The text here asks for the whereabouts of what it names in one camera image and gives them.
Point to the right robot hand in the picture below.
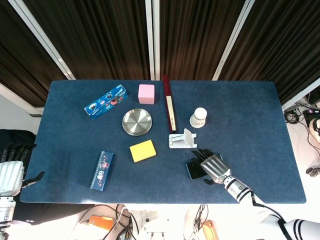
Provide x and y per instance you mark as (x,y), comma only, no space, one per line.
(215,167)

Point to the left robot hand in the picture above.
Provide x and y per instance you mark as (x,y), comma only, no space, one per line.
(12,166)

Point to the black smartphone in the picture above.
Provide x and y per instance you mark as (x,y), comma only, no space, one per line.
(195,169)

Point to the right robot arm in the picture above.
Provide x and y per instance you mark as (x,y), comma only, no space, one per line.
(260,207)

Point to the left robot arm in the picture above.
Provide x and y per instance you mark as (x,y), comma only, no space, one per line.
(5,212)

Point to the white phone stand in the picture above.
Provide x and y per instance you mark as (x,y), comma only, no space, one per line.
(182,140)

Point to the blue table cloth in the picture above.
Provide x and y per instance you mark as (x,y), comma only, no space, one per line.
(250,130)

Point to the white paper cup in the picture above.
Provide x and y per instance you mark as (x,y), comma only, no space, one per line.
(199,117)

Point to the yellow sponge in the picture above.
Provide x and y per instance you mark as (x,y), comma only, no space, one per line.
(143,150)

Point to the dark red long box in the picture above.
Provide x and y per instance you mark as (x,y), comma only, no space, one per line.
(170,105)

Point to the dark blue printed box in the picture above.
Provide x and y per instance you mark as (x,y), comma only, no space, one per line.
(102,171)

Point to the round steel plate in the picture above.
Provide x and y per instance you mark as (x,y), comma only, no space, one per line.
(137,122)

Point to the pink cube block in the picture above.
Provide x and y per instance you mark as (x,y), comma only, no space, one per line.
(146,93)

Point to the orange box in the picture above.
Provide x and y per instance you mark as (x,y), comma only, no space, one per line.
(101,222)

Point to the blue Oreo cookie box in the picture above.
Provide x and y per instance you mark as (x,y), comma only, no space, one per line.
(106,102)

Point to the white frame post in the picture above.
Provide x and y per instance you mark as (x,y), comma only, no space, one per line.
(153,40)
(40,37)
(232,40)

